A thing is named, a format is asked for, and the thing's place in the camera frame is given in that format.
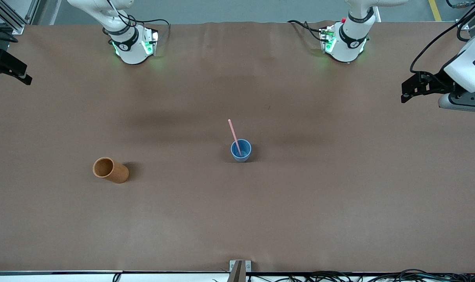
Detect aluminium frame profile with bracket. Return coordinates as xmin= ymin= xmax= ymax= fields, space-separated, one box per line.
xmin=455 ymin=0 xmax=475 ymax=32

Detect brown table cover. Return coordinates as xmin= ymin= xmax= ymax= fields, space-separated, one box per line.
xmin=0 ymin=20 xmax=475 ymax=273

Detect black right arm base cable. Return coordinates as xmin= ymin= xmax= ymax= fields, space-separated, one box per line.
xmin=104 ymin=0 xmax=171 ymax=38

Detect blue cup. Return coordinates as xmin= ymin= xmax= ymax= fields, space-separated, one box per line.
xmin=230 ymin=139 xmax=252 ymax=163

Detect orange cylindrical cup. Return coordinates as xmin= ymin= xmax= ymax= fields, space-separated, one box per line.
xmin=92 ymin=157 xmax=130 ymax=184

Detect white table edge rail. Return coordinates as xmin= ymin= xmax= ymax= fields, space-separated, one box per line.
xmin=0 ymin=270 xmax=475 ymax=282

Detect black left arm base cable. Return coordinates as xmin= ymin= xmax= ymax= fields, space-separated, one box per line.
xmin=287 ymin=20 xmax=325 ymax=42

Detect black arm base cable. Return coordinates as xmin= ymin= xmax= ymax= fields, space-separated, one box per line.
xmin=104 ymin=0 xmax=171 ymax=38
xmin=287 ymin=20 xmax=325 ymax=42

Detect metal bracket with post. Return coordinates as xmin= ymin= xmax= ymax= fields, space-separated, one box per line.
xmin=228 ymin=260 xmax=252 ymax=282

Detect pink chopstick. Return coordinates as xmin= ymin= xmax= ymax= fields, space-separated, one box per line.
xmin=228 ymin=119 xmax=244 ymax=157

